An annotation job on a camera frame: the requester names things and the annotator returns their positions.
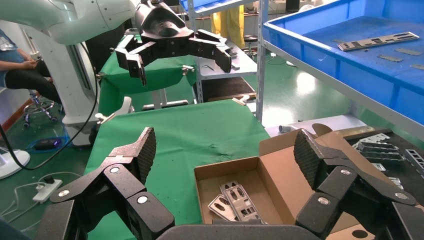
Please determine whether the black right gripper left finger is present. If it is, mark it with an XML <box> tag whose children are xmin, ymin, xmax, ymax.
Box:
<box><xmin>34</xmin><ymin>126</ymin><xmax>175</xmax><ymax>240</ymax></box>

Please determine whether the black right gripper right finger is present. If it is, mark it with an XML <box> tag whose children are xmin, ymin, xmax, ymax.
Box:
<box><xmin>294</xmin><ymin>129</ymin><xmax>424</xmax><ymax>240</ymax></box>

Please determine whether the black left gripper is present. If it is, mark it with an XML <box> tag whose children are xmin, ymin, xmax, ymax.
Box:
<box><xmin>114</xmin><ymin>0</ymin><xmax>233</xmax><ymax>87</ymax></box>

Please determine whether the silver metal I/O shield plate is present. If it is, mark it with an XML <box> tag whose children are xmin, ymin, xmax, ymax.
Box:
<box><xmin>337</xmin><ymin>31</ymin><xmax>421</xmax><ymax>52</ymax></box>
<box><xmin>219</xmin><ymin>180</ymin><xmax>239</xmax><ymax>196</ymax></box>
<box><xmin>207</xmin><ymin>194</ymin><xmax>238</xmax><ymax>222</ymax></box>
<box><xmin>224</xmin><ymin>184</ymin><xmax>266</xmax><ymax>224</ymax></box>

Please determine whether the brown cardboard box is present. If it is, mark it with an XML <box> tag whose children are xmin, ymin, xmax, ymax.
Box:
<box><xmin>193</xmin><ymin>123</ymin><xmax>424</xmax><ymax>240</ymax></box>

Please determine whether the blue plastic tray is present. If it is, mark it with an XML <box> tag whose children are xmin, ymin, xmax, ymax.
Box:
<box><xmin>262</xmin><ymin>0</ymin><xmax>424</xmax><ymax>127</ymax></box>

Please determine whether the green covered table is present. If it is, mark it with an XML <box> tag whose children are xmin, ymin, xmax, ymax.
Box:
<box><xmin>97</xmin><ymin>38</ymin><xmax>198</xmax><ymax>117</ymax></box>

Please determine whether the blue plastic bin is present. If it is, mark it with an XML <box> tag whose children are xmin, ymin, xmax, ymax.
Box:
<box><xmin>180</xmin><ymin>0</ymin><xmax>256</xmax><ymax>11</ymax></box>

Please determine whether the dark brown board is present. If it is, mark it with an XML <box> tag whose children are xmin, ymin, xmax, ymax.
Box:
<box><xmin>193</xmin><ymin>76</ymin><xmax>258</xmax><ymax>103</ymax></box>

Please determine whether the yellow coat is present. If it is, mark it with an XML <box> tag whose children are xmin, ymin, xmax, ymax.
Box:
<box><xmin>210</xmin><ymin>4</ymin><xmax>246</xmax><ymax>49</ymax></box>

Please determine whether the grey metal shelving rack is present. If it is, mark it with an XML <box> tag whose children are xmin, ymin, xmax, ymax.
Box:
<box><xmin>185</xmin><ymin>0</ymin><xmax>263</xmax><ymax>104</ymax></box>

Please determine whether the white power strip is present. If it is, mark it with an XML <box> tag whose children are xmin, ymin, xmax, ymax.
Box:
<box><xmin>32</xmin><ymin>178</ymin><xmax>64</xmax><ymax>204</ymax></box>

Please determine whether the black round stool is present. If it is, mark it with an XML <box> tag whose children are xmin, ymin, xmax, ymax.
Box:
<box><xmin>243</xmin><ymin>34</ymin><xmax>259</xmax><ymax>57</ymax></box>

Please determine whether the white metal shelf board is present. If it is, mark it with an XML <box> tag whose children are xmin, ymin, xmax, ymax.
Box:
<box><xmin>261</xmin><ymin>39</ymin><xmax>424</xmax><ymax>142</ymax></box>

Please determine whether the white plastic pipe fitting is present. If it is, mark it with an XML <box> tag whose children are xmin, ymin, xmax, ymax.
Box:
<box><xmin>277</xmin><ymin>124</ymin><xmax>299</xmax><ymax>134</ymax></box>

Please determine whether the green table cloth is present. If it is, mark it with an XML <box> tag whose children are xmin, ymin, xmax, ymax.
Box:
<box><xmin>84</xmin><ymin>99</ymin><xmax>271</xmax><ymax>240</ymax></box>

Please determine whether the black device purple light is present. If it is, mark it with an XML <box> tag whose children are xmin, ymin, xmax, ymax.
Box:
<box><xmin>33</xmin><ymin>137</ymin><xmax>64</xmax><ymax>152</ymax></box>

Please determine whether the grey slotted shelf upright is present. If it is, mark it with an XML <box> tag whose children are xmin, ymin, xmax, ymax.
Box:
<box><xmin>255</xmin><ymin>0</ymin><xmax>270</xmax><ymax>124</ymax></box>

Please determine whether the white robot torso column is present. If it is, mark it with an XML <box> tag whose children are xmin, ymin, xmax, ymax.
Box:
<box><xmin>19</xmin><ymin>19</ymin><xmax>135</xmax><ymax>147</ymax></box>

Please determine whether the white round stand base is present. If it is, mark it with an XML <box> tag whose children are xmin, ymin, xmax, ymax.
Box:
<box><xmin>0</xmin><ymin>147</ymin><xmax>31</xmax><ymax>180</ymax></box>

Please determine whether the chrome base office chair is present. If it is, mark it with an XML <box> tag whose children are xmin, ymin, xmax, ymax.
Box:
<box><xmin>22</xmin><ymin>89</ymin><xmax>64</xmax><ymax>128</ymax></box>

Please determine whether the seated person blue shirt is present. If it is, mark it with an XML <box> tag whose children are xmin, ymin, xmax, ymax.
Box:
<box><xmin>0</xmin><ymin>28</ymin><xmax>64</xmax><ymax>105</ymax></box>

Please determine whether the small metal bracket pile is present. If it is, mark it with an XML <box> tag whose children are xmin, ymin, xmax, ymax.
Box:
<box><xmin>356</xmin><ymin>142</ymin><xmax>406</xmax><ymax>164</ymax></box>

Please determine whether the ribbed metal bracket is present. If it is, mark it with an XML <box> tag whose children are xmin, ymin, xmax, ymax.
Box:
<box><xmin>387</xmin><ymin>177</ymin><xmax>405</xmax><ymax>191</ymax></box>

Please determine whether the ladder shaped metal bracket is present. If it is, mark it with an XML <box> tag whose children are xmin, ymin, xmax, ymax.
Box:
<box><xmin>404</xmin><ymin>149</ymin><xmax>424</xmax><ymax>175</ymax></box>

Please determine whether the blue coiled cable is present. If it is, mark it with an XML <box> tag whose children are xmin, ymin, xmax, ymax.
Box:
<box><xmin>26</xmin><ymin>135</ymin><xmax>72</xmax><ymax>155</ymax></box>

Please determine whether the black floor cable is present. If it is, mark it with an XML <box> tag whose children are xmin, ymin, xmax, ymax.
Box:
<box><xmin>0</xmin><ymin>43</ymin><xmax>100</xmax><ymax>171</ymax></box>

